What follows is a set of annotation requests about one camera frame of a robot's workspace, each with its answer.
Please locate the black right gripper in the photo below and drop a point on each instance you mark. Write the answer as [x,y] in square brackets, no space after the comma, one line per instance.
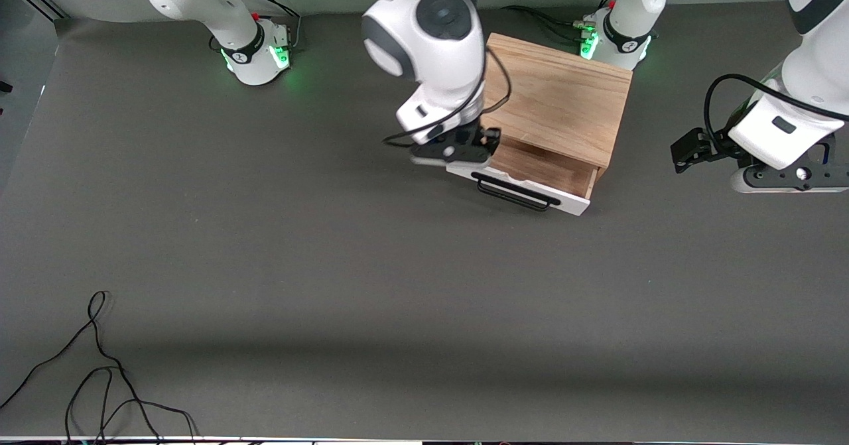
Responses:
[472,138]

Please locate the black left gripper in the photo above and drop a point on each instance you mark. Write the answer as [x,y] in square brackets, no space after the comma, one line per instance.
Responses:
[721,144]

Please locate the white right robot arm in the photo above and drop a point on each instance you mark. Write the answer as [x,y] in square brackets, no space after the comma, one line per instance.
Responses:
[431,47]

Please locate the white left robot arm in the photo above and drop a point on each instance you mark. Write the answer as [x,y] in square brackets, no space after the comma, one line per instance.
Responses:
[783,130]

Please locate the wooden drawer cabinet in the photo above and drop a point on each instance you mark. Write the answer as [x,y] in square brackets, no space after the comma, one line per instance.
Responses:
[564,93]

